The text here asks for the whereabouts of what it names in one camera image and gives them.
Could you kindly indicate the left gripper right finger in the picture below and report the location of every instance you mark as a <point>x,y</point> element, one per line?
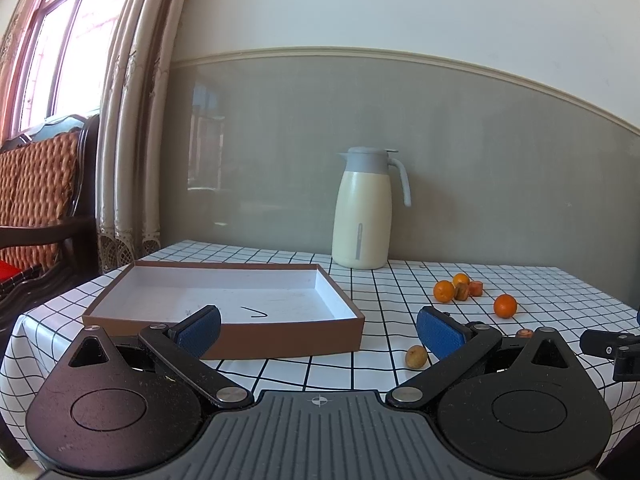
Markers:
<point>497,404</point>

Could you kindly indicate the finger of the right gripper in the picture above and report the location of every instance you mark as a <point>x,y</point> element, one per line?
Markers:
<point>620,348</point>

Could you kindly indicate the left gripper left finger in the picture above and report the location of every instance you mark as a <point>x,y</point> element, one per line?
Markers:
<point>131,406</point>

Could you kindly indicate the carrot stub with round top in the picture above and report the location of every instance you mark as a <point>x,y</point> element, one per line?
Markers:
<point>525,333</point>

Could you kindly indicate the yellow-brown small fruit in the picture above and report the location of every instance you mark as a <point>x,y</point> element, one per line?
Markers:
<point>416,357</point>

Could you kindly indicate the large front orange mandarin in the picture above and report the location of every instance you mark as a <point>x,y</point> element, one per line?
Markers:
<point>505,306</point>

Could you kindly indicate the white black grid tablecloth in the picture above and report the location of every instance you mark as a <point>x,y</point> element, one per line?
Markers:
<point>389,300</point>

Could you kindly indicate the orange carrot chunk back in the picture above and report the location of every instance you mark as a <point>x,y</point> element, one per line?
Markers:
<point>476,288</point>

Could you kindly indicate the dark rotten carrot piece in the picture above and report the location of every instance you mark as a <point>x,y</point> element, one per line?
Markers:
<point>462,292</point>

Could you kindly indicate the left orange mandarin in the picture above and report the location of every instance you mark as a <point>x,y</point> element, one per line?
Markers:
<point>444,292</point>

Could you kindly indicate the small back orange mandarin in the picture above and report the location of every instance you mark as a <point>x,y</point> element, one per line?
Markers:
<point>460,278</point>

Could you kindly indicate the brown shallow cardboard box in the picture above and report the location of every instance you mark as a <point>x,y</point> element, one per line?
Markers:
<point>268,310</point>

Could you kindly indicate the red cushion on sofa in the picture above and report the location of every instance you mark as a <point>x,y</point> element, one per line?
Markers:
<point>7,271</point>

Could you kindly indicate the cream thermos jug grey lid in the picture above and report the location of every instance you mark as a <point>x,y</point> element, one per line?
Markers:
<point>364,207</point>

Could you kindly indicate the wooden sofa orange cushions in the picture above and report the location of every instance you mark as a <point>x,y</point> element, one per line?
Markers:
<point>48,229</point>

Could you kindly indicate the beige lace curtain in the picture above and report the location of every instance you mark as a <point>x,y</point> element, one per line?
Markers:
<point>130,131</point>

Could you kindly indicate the window with red frame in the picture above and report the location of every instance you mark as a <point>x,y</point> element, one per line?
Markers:
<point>55,59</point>

